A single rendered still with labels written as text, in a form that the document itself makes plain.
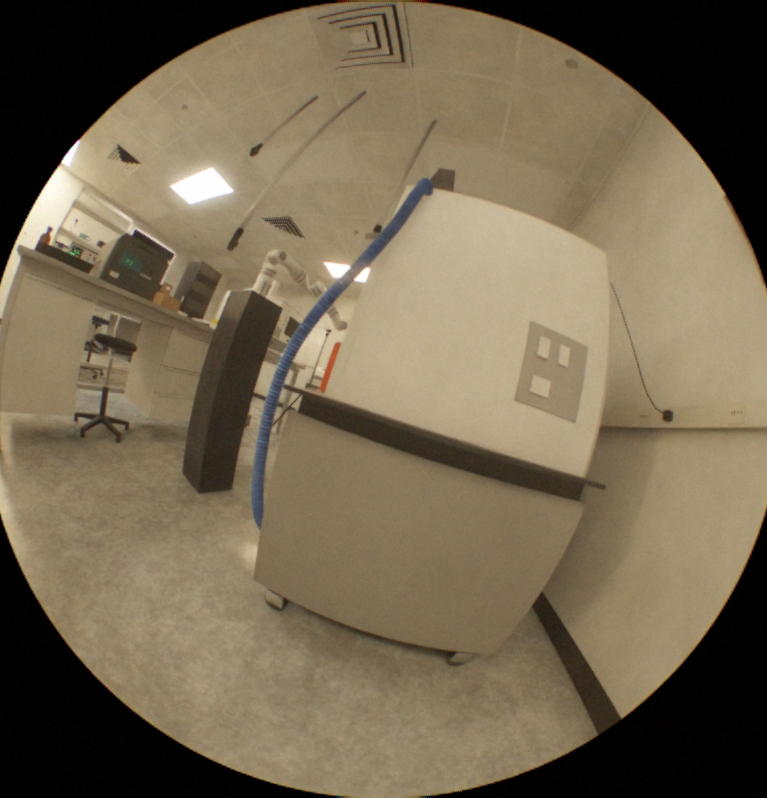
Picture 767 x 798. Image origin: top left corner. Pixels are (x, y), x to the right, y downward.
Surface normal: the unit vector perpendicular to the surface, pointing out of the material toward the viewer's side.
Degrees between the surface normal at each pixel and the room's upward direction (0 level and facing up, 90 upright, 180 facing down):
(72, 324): 90
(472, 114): 180
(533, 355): 90
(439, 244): 90
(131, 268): 90
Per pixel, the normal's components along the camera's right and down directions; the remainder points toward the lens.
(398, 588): -0.15, -0.07
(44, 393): 0.94, 0.30
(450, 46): -0.31, 0.95
